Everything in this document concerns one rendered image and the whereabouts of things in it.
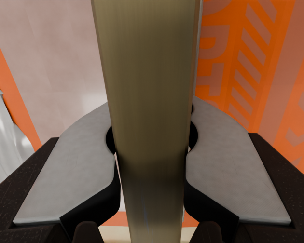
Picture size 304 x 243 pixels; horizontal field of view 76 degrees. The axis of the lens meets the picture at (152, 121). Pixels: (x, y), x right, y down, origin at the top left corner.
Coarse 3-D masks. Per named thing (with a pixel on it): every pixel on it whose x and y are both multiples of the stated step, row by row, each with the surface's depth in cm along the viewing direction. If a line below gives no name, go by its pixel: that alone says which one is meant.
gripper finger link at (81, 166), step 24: (96, 120) 9; (72, 144) 8; (96, 144) 8; (48, 168) 7; (72, 168) 7; (96, 168) 7; (48, 192) 6; (72, 192) 6; (96, 192) 6; (120, 192) 8; (24, 216) 5; (48, 216) 5; (72, 216) 6; (96, 216) 6
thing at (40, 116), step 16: (16, 96) 17; (32, 96) 17; (48, 96) 17; (64, 96) 17; (80, 96) 17; (96, 96) 17; (16, 112) 18; (32, 112) 18; (48, 112) 18; (64, 112) 18; (80, 112) 18; (32, 128) 19; (48, 128) 19; (64, 128) 19; (32, 144) 20; (112, 224) 27; (192, 224) 27
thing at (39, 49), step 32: (0, 0) 14; (32, 0) 14; (64, 0) 13; (0, 32) 15; (32, 32) 15; (64, 32) 14; (0, 64) 16; (32, 64) 16; (64, 64) 16; (96, 64) 16
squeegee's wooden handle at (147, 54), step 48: (96, 0) 5; (144, 0) 5; (192, 0) 5; (144, 48) 5; (192, 48) 6; (144, 96) 6; (192, 96) 7; (144, 144) 7; (144, 192) 9; (144, 240) 11
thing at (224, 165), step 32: (192, 128) 9; (224, 128) 8; (192, 160) 7; (224, 160) 7; (256, 160) 7; (192, 192) 6; (224, 192) 6; (256, 192) 6; (224, 224) 6; (288, 224) 5
